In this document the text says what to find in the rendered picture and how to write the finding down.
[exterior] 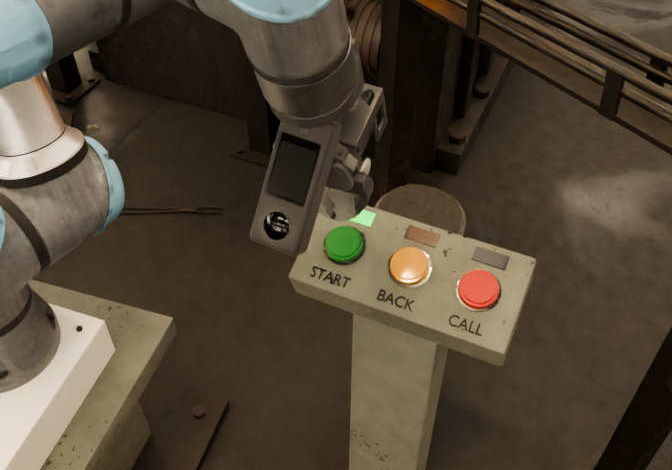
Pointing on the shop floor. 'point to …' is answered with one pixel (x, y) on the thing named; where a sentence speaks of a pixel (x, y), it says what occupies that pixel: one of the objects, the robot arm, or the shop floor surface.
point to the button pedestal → (407, 329)
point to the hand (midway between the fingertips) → (336, 218)
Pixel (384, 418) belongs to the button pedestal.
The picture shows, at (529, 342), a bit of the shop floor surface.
